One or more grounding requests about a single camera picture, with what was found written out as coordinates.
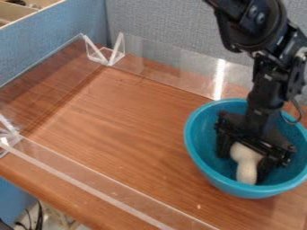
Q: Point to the clear acrylic corner bracket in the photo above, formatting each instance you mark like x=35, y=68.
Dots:
x=104, y=55

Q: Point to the clear acrylic back barrier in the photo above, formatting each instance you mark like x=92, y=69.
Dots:
x=198, y=73

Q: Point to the wooden shelf box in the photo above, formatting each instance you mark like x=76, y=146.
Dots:
x=16, y=10

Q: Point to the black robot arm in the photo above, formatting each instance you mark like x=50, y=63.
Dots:
x=255, y=27

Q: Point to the clear acrylic barrier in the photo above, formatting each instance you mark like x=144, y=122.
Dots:
x=130, y=200
x=198, y=73

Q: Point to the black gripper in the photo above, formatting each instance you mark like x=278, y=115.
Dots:
x=271, y=145

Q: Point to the clear acrylic front barrier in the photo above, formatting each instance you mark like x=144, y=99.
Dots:
x=130, y=200

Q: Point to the white and brown mushroom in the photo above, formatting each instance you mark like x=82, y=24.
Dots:
x=247, y=160

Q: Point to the blue plastic bowl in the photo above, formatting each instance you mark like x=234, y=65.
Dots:
x=200, y=138

